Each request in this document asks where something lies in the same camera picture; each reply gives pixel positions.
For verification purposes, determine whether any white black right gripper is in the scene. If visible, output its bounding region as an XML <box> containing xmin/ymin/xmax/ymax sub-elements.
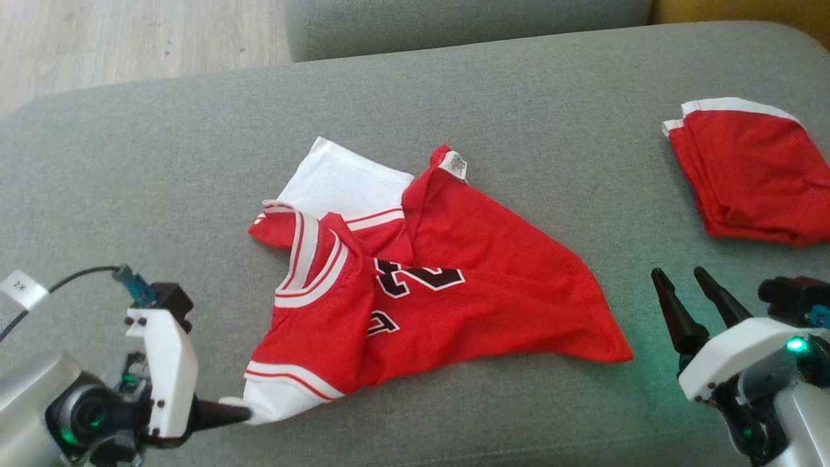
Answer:
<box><xmin>650</xmin><ymin>266</ymin><xmax>811</xmax><ymax>464</ymax></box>

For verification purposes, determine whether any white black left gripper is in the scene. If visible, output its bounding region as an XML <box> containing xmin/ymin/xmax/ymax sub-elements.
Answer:
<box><xmin>45</xmin><ymin>308</ymin><xmax>252</xmax><ymax>466</ymax></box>

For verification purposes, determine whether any red shorts white trim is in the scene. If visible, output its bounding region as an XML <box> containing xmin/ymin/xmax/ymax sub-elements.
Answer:
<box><xmin>661</xmin><ymin>97</ymin><xmax>830</xmax><ymax>248</ymax></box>

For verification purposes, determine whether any red white basketball jersey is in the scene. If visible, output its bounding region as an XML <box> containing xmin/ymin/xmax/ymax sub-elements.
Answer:
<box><xmin>220</xmin><ymin>136</ymin><xmax>634</xmax><ymax>425</ymax></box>

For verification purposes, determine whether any large grey sofa seat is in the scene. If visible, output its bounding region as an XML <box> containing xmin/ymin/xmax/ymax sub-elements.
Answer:
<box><xmin>0</xmin><ymin>21</ymin><xmax>830</xmax><ymax>467</ymax></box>

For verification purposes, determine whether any yellow cushion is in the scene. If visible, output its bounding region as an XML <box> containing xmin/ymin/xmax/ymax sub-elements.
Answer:
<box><xmin>652</xmin><ymin>0</ymin><xmax>830</xmax><ymax>49</ymax></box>

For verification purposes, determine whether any grey sofa cushion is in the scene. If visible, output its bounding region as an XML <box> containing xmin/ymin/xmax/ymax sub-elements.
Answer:
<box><xmin>284</xmin><ymin>0</ymin><xmax>652</xmax><ymax>62</ymax></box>

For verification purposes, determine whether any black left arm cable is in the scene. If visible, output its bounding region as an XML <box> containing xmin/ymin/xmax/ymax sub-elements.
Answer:
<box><xmin>0</xmin><ymin>265</ymin><xmax>158</xmax><ymax>343</ymax></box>

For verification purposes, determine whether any white cable label tag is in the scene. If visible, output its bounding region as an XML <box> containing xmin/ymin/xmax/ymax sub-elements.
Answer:
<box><xmin>0</xmin><ymin>270</ymin><xmax>51</xmax><ymax>311</ymax></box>

